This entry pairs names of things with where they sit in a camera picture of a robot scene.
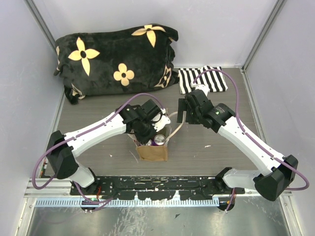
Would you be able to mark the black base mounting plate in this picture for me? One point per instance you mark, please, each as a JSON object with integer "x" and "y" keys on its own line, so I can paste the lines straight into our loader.
{"x": 159, "y": 187}

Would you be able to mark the aluminium rail frame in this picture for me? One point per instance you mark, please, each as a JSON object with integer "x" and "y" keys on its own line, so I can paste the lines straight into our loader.
{"x": 63, "y": 193}

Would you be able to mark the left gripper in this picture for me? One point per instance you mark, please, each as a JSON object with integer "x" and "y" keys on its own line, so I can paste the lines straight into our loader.
{"x": 142, "y": 140}

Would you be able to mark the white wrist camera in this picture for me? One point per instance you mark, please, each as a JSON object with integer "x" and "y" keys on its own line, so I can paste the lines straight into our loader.
{"x": 201, "y": 87}
{"x": 160, "y": 120}

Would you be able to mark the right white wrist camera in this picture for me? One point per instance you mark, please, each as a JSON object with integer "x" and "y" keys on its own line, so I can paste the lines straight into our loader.
{"x": 201, "y": 87}

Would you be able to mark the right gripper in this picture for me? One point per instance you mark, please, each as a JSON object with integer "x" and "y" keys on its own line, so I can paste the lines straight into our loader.
{"x": 183, "y": 105}

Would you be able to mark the black white striped cloth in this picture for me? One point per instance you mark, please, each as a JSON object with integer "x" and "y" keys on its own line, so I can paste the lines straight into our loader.
{"x": 213, "y": 79}

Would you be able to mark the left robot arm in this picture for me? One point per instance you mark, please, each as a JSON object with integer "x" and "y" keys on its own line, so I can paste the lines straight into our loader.
{"x": 142, "y": 121}

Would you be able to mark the purple soda can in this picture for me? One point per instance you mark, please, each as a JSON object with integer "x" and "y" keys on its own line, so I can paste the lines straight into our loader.
{"x": 159, "y": 140}

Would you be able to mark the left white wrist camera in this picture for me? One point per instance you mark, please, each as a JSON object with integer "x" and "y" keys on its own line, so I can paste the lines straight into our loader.
{"x": 160, "y": 120}

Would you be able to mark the black floral plush blanket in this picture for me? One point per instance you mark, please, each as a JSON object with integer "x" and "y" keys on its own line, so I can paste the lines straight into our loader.
{"x": 133, "y": 60}

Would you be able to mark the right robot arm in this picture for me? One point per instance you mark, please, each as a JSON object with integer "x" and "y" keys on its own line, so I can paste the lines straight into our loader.
{"x": 274, "y": 173}

